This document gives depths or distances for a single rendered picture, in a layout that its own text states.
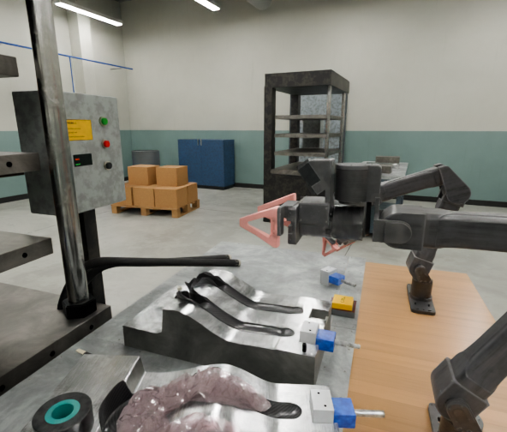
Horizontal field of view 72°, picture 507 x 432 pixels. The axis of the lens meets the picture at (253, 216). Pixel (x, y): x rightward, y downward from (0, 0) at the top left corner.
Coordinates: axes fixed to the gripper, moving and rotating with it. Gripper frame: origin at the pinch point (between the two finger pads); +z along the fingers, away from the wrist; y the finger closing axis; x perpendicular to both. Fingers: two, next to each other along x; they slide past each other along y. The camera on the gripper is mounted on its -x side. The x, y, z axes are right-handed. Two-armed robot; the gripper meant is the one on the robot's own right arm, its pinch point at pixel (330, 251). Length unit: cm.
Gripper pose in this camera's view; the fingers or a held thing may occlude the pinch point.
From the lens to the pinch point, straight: 129.5
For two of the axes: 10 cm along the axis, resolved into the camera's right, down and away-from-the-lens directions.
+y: -7.2, 1.6, -6.8
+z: -3.6, 7.5, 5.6
